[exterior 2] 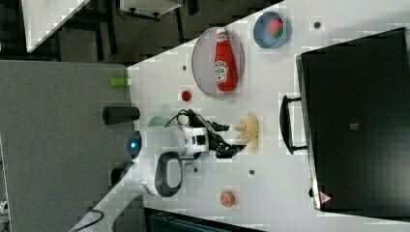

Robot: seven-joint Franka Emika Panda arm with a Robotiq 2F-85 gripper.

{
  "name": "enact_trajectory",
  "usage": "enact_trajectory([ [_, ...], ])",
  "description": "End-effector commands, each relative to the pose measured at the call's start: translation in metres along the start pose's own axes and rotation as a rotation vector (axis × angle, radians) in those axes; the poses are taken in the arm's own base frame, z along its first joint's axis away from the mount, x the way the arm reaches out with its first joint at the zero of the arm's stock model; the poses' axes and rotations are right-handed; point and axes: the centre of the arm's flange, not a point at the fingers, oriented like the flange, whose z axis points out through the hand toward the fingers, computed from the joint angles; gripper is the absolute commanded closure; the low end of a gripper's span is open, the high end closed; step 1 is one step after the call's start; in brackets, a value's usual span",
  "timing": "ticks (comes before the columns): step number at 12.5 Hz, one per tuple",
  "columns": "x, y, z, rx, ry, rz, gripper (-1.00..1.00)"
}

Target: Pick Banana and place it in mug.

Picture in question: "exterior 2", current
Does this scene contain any yellow plush peeled banana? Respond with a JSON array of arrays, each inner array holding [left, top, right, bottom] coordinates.
[[234, 113, 259, 153]]

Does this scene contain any orange slice toy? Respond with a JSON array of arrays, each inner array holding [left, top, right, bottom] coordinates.
[[220, 190, 236, 208]]

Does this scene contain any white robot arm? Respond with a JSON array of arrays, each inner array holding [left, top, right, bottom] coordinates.
[[127, 109, 246, 198]]

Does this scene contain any blue bowl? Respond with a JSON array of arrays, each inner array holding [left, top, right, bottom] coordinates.
[[253, 12, 292, 48]]

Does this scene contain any red strawberry toy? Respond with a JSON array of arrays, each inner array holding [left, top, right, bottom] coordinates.
[[269, 18, 284, 38]]

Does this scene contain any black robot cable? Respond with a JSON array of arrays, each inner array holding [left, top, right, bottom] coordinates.
[[164, 109, 194, 129]]

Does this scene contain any green marker pen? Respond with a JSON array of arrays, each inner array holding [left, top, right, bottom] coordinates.
[[109, 77, 132, 87]]

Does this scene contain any green mug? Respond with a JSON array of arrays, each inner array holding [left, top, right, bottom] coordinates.
[[148, 115, 175, 127]]

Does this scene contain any black cylinder post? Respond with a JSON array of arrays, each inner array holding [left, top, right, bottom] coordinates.
[[102, 107, 140, 125]]

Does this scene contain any small red tomato toy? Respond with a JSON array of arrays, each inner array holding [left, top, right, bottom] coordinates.
[[181, 91, 192, 102]]

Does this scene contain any red plush ketchup bottle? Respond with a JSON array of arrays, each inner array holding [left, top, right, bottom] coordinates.
[[215, 28, 238, 93]]

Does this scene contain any black toaster oven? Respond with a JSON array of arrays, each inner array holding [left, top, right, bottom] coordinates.
[[295, 27, 410, 221]]

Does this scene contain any grey round plate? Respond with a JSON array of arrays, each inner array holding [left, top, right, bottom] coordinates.
[[191, 27, 245, 99]]

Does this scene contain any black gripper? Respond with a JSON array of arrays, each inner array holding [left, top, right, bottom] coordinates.
[[188, 109, 246, 159]]

